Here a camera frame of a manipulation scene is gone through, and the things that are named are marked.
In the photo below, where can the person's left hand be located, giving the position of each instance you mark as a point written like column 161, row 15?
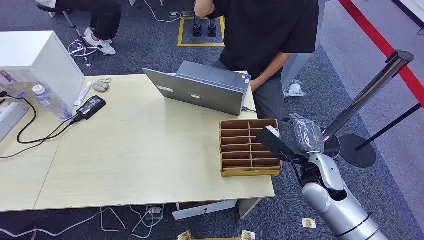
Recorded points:
column 254, row 85

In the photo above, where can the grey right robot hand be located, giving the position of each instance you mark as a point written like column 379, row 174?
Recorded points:
column 308, row 134

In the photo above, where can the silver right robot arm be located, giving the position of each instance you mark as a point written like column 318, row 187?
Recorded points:
column 341, row 212

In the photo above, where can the small card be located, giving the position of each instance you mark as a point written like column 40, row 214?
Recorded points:
column 308, row 223
column 248, row 235
column 184, row 236

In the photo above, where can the person on chair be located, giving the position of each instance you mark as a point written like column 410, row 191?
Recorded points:
column 102, row 16

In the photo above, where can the black stanchion base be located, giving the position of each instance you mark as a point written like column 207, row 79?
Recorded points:
column 333, row 147

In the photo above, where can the black stanchion with round base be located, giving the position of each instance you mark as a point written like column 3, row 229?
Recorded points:
column 357, row 150

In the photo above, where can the grey laptop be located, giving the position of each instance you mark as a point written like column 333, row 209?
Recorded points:
column 198, row 91

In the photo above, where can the yellow tape square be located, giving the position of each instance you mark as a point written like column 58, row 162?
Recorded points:
column 200, row 44

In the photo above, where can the cardboard divider box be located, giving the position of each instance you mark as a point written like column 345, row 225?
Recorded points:
column 246, row 172

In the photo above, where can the black stand feet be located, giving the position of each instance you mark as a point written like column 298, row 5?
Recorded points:
column 204, row 30

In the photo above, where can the white table leg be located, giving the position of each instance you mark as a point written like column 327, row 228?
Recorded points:
column 248, row 207

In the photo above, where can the white drawer panel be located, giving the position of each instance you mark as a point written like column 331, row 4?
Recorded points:
column 203, row 209

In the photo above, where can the beige earbud case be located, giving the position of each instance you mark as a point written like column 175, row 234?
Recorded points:
column 100, row 86

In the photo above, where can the white power strip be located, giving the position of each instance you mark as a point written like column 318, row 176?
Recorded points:
column 154, row 211

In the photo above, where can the black power adapter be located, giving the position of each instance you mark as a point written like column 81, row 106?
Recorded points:
column 91, row 107

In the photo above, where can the white tube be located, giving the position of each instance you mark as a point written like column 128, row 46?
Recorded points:
column 82, row 94

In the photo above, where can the chrome chair base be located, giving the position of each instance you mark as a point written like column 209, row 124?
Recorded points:
column 81, row 48

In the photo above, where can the clear water bottle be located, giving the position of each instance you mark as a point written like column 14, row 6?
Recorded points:
column 51, row 102

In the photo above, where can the white cabinet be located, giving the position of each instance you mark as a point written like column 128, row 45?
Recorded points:
column 39, row 56

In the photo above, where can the clear plastic container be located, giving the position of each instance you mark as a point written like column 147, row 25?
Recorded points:
column 11, row 82

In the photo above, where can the white device box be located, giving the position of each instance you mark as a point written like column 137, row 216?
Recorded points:
column 10, row 117

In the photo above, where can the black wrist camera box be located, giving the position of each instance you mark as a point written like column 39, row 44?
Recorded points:
column 275, row 142

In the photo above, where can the chrome stanchion post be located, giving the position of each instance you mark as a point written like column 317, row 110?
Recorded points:
column 367, row 94

